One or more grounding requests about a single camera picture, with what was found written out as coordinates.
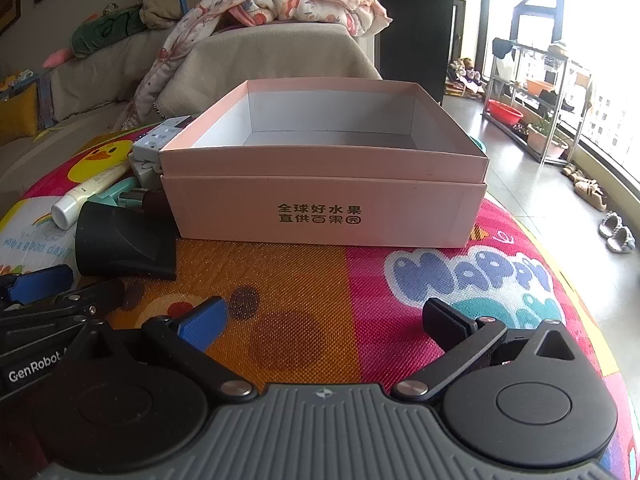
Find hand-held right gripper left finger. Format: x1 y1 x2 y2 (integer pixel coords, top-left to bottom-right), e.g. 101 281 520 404
75 296 256 404

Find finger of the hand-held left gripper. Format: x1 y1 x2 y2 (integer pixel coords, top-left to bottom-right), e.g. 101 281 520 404
0 280 126 336
0 264 74 308

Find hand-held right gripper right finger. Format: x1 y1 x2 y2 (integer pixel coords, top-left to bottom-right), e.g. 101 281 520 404
392 298 581 406

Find black hair dryer nozzle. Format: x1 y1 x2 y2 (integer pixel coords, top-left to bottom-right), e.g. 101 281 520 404
74 201 178 281

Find white cosmetic tube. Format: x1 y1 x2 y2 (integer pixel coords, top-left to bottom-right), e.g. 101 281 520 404
51 164 132 231

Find white carton with grey print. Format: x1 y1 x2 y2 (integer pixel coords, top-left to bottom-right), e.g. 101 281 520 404
149 116 193 152

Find pink cardboard box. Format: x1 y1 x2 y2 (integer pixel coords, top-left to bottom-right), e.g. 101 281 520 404
159 78 490 249

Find light teal plastic item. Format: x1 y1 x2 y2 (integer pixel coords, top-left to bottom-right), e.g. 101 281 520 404
97 177 143 208

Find dark red lipstick tube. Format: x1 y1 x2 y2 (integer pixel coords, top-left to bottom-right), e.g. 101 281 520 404
122 187 163 216

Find colourful cartoon play mat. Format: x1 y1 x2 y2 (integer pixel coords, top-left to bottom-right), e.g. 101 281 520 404
0 127 631 480

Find white plastic adapter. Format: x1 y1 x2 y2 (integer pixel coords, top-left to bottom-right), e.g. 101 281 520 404
129 159 163 188

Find grey plastic adapter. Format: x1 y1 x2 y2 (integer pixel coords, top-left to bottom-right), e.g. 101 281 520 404
132 139 163 163

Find yellow cushion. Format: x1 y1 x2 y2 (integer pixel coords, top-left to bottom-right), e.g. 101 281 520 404
0 82 41 138

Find blue plastic stand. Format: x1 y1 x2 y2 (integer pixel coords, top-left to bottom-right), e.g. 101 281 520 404
37 67 54 128

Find grey slippers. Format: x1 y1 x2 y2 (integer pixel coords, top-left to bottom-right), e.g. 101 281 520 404
598 211 635 253

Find beige shoes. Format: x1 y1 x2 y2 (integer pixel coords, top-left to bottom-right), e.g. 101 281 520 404
562 162 608 211

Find colourful toy pile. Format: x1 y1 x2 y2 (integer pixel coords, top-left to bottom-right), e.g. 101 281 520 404
0 72 38 92

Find pink flower pot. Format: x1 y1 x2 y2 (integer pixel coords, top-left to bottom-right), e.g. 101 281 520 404
527 125 569 158

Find red plastic basin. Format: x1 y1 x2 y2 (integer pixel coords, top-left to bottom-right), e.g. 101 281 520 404
487 99 523 126

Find metal shelf rack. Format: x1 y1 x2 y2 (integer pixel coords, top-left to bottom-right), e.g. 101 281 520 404
482 42 593 166

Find pile of plush toys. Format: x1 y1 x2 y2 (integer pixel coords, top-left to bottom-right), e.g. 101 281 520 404
446 57 486 97

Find green plush toy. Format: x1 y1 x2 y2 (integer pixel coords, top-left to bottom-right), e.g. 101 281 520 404
70 4 151 58

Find beige covered sofa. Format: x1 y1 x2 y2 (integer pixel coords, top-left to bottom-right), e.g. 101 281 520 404
0 24 382 201

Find pink printed baby blanket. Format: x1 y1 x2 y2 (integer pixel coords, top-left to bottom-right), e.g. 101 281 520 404
112 0 393 131

